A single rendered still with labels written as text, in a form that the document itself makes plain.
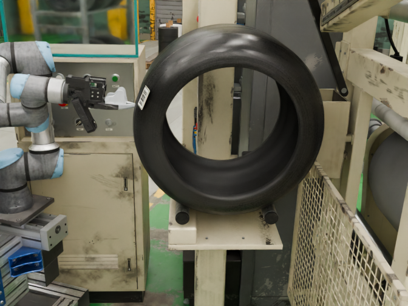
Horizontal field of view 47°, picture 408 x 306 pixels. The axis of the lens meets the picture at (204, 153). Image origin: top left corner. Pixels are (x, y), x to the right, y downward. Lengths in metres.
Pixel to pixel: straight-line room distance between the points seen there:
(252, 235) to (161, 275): 1.25
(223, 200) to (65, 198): 1.04
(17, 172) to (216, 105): 0.81
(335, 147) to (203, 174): 0.50
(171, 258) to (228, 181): 1.29
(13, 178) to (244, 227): 0.91
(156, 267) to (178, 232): 1.34
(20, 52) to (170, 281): 1.50
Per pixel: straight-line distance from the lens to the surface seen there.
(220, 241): 1.55
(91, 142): 2.16
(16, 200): 1.99
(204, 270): 2.04
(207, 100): 1.72
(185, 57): 1.31
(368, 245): 1.25
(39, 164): 1.94
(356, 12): 1.40
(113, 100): 1.44
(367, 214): 2.27
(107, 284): 2.51
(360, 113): 1.79
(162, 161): 1.38
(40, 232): 1.95
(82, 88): 1.46
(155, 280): 2.73
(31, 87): 1.47
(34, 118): 1.54
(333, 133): 1.77
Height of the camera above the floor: 1.63
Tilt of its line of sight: 21 degrees down
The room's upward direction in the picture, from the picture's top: 1 degrees clockwise
